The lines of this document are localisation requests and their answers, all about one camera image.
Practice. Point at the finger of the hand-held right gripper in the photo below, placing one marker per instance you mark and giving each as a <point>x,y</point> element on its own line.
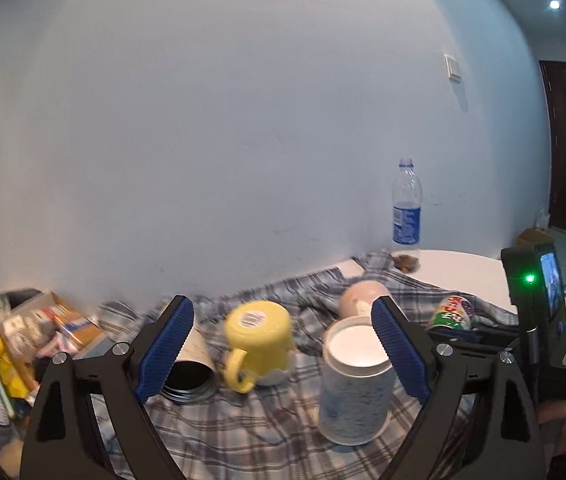
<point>493,335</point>

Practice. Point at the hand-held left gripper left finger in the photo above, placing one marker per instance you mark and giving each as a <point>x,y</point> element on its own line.
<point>163,352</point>

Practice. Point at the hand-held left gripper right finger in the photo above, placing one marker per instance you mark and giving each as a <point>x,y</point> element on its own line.
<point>402,355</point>

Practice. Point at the white speckled cup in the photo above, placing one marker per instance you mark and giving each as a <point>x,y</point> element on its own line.
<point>355,390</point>

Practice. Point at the colourful printed cup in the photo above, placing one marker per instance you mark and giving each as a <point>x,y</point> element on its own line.
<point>454,311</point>

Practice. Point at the pale pink cup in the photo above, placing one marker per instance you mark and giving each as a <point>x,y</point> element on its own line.
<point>363,297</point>

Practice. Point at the steel tumbler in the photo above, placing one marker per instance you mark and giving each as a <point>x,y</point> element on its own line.
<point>190,370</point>

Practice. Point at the brown cardboard box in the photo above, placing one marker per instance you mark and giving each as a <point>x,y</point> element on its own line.
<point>533,236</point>

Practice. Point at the small brown lump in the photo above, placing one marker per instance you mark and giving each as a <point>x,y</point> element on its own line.
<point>406,261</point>

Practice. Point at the yellow mug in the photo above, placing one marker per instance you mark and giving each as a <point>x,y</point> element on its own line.
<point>258,342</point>

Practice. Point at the grey plaid cloth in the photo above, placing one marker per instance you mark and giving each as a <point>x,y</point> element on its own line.
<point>243,425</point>

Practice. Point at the cardboard box of packets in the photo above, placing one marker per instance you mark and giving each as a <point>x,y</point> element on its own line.
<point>45,315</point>

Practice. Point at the clear plastic bottle blue label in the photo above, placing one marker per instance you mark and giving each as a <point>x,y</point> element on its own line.
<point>406,210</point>

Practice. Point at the yellow packet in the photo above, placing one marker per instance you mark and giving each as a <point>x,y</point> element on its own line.
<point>5,370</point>

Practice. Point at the white wall switch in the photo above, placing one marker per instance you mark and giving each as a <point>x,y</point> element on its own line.
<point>453,67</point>

